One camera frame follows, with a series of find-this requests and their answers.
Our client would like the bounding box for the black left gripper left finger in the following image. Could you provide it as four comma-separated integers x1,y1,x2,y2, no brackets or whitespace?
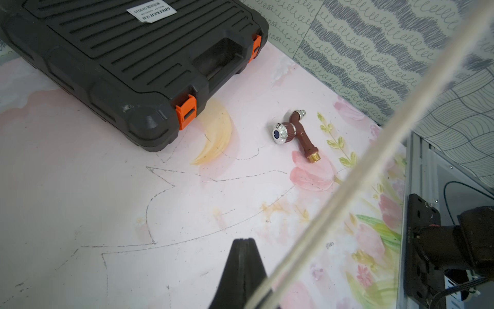
209,239,243,308

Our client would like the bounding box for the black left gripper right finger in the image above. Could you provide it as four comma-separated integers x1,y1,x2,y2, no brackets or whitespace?
242,238,268,308

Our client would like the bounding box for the white bag drawstring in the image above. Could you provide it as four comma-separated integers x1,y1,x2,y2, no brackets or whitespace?
245,1,493,308

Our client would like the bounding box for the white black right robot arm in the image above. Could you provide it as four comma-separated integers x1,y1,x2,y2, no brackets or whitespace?
415,206,493,280

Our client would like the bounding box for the brown metal faucet valve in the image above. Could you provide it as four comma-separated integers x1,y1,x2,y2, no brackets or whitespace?
271,109,320,164

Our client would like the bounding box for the black plastic tool case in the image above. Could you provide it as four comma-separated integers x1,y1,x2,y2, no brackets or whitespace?
1,1,269,152

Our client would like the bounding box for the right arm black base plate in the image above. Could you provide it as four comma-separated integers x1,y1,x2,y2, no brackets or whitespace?
403,194,445,308

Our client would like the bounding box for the aluminium mounting rail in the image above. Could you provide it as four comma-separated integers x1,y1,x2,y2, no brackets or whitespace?
397,134,493,308

